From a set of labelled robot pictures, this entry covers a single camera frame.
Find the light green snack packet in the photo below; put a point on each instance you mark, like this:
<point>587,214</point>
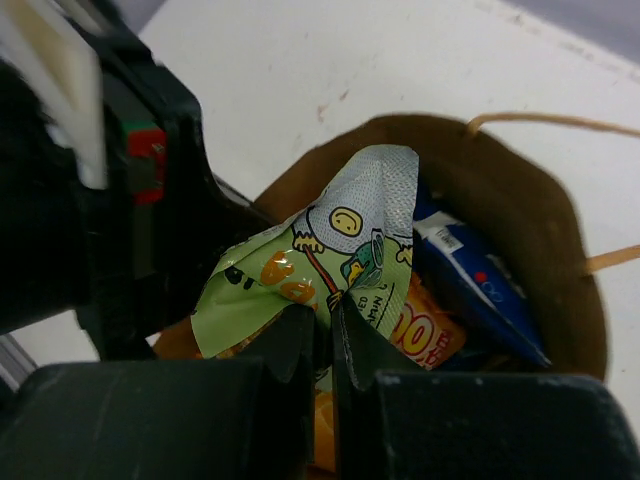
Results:
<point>354,241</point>

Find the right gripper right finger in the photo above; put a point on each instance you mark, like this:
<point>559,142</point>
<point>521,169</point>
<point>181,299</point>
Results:
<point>394,420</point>

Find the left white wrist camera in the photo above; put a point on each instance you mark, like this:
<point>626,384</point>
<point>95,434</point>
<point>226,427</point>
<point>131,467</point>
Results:
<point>45,41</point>

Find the blue Doritos chip bag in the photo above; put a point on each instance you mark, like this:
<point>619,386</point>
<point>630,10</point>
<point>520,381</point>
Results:
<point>472,281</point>

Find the yellow mango candy bag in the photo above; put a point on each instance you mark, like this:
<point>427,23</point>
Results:
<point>423,332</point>

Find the green paper bag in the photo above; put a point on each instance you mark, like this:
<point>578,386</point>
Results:
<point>518,208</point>

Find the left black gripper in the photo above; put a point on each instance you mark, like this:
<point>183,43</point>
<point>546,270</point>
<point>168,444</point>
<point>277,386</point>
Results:
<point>130,259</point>

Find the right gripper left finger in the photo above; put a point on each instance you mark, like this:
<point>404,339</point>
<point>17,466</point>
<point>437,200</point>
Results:
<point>246,417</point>

